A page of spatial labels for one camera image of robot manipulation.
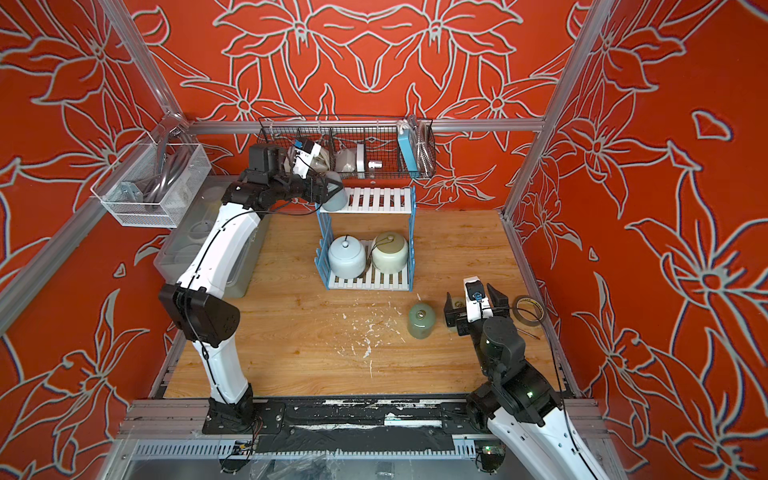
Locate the green tea canister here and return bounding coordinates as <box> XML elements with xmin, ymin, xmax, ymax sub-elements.
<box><xmin>408</xmin><ymin>302</ymin><xmax>436</xmax><ymax>339</ymax></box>

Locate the grey-blue tea canister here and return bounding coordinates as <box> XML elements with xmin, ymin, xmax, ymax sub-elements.
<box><xmin>322</xmin><ymin>171</ymin><xmax>348</xmax><ymax>212</ymax></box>

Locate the blue white picket shelf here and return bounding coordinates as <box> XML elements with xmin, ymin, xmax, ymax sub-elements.
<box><xmin>314</xmin><ymin>187</ymin><xmax>417</xmax><ymax>291</ymax></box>

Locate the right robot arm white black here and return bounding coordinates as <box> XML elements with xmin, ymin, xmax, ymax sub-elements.
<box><xmin>444</xmin><ymin>277</ymin><xmax>608</xmax><ymax>479</ymax></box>

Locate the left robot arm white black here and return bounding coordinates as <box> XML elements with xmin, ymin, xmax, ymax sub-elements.
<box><xmin>159</xmin><ymin>140</ymin><xmax>342</xmax><ymax>434</ymax></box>

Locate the brown tape roll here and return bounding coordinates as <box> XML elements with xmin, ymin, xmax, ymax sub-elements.
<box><xmin>510</xmin><ymin>295</ymin><xmax>546</xmax><ymax>327</ymax></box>

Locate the pale blue round ceramic jar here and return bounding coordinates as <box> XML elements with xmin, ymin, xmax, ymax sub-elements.
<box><xmin>328</xmin><ymin>235</ymin><xmax>367</xmax><ymax>280</ymax></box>

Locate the cream round ceramic jar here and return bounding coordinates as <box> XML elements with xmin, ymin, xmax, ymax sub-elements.
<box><xmin>371</xmin><ymin>231</ymin><xmax>409</xmax><ymax>274</ymax></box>

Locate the blue box in basket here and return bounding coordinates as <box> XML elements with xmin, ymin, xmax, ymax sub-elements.
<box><xmin>397</xmin><ymin>120</ymin><xmax>419</xmax><ymax>179</ymax></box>

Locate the translucent plastic storage box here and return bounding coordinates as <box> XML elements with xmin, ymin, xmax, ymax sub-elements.
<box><xmin>153</xmin><ymin>176</ymin><xmax>271</xmax><ymax>299</ymax></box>

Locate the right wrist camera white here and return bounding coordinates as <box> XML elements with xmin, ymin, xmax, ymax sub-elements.
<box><xmin>463</xmin><ymin>276</ymin><xmax>491</xmax><ymax>323</ymax></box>

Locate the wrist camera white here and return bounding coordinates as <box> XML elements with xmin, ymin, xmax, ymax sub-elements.
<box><xmin>463</xmin><ymin>276</ymin><xmax>491</xmax><ymax>323</ymax></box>
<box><xmin>292</xmin><ymin>138</ymin><xmax>322</xmax><ymax>179</ymax></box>

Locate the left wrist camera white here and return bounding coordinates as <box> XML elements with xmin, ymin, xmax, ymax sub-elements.
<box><xmin>292</xmin><ymin>138</ymin><xmax>322</xmax><ymax>179</ymax></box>

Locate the black wire wall basket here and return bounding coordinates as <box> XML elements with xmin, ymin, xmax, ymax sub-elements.
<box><xmin>259</xmin><ymin>115</ymin><xmax>437</xmax><ymax>180</ymax></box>

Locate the metal hose in basket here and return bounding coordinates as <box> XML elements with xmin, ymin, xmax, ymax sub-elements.
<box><xmin>415</xmin><ymin>119</ymin><xmax>437</xmax><ymax>176</ymax></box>

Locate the clear plastic wall basket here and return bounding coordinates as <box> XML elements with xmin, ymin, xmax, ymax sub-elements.
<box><xmin>91</xmin><ymin>134</ymin><xmax>211</xmax><ymax>229</ymax></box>

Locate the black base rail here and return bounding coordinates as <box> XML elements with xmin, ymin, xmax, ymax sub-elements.
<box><xmin>202</xmin><ymin>394</ymin><xmax>503</xmax><ymax>457</ymax></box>

